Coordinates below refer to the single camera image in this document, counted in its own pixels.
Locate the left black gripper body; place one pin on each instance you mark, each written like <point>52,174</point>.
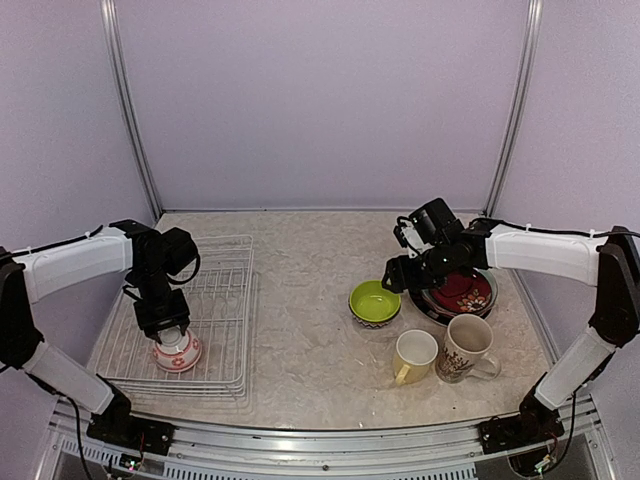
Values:
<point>162,311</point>

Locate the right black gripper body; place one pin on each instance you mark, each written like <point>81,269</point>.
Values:
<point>431,274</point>

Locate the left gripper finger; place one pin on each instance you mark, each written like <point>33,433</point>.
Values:
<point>183,333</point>
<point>156,336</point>

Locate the red white floral teacup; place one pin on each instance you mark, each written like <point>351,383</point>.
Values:
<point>175,357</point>

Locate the green bowl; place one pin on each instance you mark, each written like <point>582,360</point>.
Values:
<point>371,301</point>

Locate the small black square plate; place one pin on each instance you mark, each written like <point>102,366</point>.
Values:
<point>462,293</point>

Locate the light green flower plate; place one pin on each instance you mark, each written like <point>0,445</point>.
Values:
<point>492,280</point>

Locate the blue white patterned bowl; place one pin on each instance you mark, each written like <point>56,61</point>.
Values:
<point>374,324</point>

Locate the pale yellow mug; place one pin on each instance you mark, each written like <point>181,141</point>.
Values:
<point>415,352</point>

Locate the teal patterned mug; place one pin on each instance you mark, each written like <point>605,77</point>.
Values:
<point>466,351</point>

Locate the black striped rim plate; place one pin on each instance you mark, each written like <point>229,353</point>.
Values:
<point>427,306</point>

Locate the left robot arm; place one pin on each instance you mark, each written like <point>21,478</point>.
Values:
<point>151,262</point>

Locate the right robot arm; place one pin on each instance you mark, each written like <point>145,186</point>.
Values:
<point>438,243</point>

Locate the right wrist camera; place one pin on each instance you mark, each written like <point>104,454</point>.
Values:
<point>408,237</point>

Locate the white wire dish rack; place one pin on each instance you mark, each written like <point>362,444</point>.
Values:
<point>219,297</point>

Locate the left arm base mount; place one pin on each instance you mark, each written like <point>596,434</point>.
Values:
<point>118,426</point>

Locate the aluminium front rail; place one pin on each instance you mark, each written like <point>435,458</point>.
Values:
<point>207,451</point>

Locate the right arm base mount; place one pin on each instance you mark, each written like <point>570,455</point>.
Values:
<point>533,423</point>

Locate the right aluminium corner post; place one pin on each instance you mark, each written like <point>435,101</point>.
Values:
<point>517,106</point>

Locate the aluminium corner post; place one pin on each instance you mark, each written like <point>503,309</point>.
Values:
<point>517,106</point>
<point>117,62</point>

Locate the left aluminium corner post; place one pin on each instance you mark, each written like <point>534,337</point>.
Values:
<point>117,62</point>

